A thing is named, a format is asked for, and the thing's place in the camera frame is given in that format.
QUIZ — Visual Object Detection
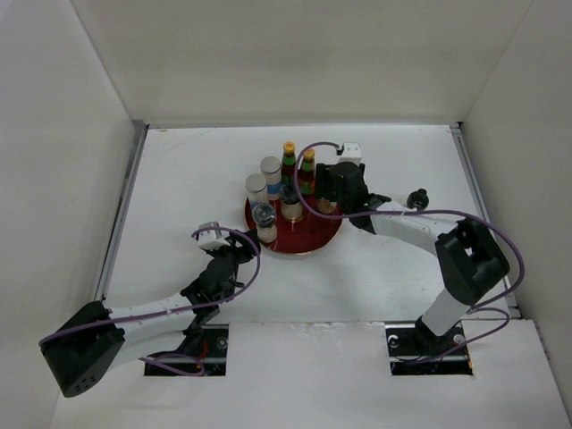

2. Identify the brown spice jar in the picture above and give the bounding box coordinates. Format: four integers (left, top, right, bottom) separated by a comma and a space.
315, 198, 337, 215

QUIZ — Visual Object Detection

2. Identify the green-label sauce bottle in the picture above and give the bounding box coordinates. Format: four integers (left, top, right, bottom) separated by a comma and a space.
281, 141, 297, 187
298, 148, 316, 196

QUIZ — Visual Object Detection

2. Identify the clear grinder jar black top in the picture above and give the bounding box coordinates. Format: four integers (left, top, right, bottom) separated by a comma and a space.
280, 184, 303, 223

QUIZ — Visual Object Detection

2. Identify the grinder jar chrome top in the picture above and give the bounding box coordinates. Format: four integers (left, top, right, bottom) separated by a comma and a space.
252, 203, 277, 243

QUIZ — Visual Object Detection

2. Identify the silver-lid salt jar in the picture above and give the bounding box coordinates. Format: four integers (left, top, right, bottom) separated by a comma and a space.
260, 156, 282, 201
245, 173, 269, 210

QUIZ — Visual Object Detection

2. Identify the white bottle black cap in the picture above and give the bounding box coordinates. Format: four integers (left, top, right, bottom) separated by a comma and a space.
407, 189, 429, 211

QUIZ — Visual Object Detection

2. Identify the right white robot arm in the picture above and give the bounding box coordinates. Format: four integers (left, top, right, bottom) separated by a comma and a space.
315, 162, 509, 354

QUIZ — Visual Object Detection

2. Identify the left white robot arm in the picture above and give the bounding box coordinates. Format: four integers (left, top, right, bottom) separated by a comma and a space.
38, 223, 261, 398

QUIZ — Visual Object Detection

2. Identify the round red tray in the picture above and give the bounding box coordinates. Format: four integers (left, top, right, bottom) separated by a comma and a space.
245, 192, 341, 255

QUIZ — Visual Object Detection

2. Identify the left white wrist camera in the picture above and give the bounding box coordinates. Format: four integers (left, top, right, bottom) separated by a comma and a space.
193, 221, 229, 251

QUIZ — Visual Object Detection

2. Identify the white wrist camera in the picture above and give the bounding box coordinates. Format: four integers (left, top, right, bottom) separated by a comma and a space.
336, 142, 362, 165
193, 221, 229, 251

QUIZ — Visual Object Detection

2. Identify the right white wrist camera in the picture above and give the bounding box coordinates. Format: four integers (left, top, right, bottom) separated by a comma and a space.
336, 142, 362, 165

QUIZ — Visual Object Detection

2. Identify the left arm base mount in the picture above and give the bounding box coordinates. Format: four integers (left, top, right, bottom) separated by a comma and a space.
142, 308, 229, 376

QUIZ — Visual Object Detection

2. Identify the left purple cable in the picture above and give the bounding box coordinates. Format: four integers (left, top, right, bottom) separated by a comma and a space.
38, 226, 263, 379

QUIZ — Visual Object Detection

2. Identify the right aluminium frame rail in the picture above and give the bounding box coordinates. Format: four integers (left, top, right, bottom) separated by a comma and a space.
450, 122, 526, 319

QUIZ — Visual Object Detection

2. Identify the aluminium frame rail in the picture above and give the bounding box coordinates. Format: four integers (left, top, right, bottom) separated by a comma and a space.
88, 120, 149, 301
450, 122, 526, 319

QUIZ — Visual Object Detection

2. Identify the left aluminium frame rail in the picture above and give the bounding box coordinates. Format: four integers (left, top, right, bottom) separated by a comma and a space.
88, 120, 149, 301

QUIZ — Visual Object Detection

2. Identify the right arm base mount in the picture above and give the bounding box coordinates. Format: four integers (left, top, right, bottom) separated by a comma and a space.
385, 323, 473, 376

